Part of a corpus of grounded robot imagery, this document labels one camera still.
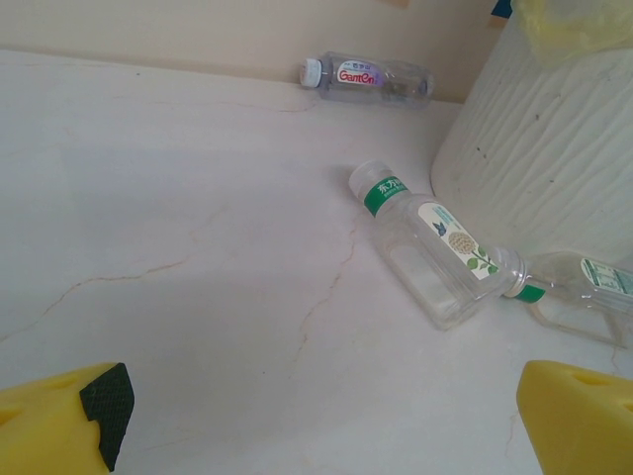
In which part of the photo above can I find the clear Ganten water bottle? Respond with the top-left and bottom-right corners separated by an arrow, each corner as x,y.
299,48 -> 436,110

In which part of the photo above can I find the green band flower label bottle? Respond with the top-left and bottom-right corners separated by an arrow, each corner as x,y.
347,158 -> 520,332

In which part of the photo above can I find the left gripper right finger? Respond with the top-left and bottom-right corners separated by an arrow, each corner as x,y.
516,359 -> 633,475

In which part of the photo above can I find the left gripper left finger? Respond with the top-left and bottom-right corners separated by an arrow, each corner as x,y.
0,361 -> 136,475

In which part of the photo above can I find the green band nutrition label bottle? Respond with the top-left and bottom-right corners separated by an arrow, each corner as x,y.
498,249 -> 633,350

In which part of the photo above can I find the white textured bin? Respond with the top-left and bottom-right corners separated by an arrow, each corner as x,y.
429,0 -> 633,268

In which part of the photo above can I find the cream plastic bucket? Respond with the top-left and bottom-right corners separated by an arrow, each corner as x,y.
511,0 -> 633,65

